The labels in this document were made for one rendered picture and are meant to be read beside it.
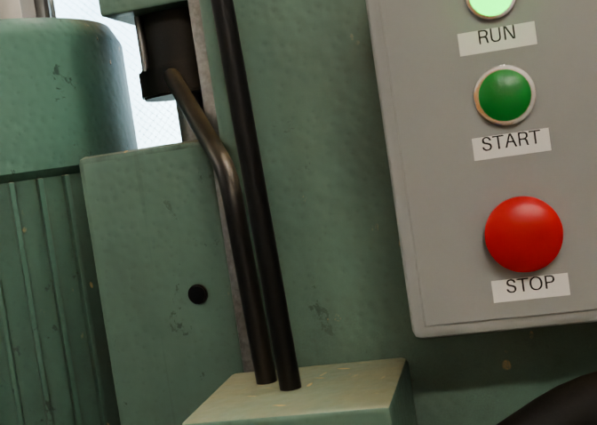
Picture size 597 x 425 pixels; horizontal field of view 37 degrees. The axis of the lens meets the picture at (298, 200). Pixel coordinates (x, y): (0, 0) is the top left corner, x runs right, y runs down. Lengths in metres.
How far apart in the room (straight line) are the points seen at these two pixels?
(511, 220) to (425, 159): 0.04
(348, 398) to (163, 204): 0.17
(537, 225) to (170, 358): 0.24
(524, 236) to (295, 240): 0.13
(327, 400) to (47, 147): 0.24
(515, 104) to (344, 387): 0.14
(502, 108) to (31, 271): 0.30
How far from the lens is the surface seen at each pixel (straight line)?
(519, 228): 0.36
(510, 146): 0.37
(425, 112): 0.37
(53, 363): 0.55
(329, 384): 0.41
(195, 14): 0.49
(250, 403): 0.40
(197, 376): 0.52
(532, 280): 0.37
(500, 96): 0.36
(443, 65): 0.37
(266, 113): 0.44
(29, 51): 0.55
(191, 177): 0.50
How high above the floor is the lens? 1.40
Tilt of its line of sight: 3 degrees down
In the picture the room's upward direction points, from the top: 8 degrees counter-clockwise
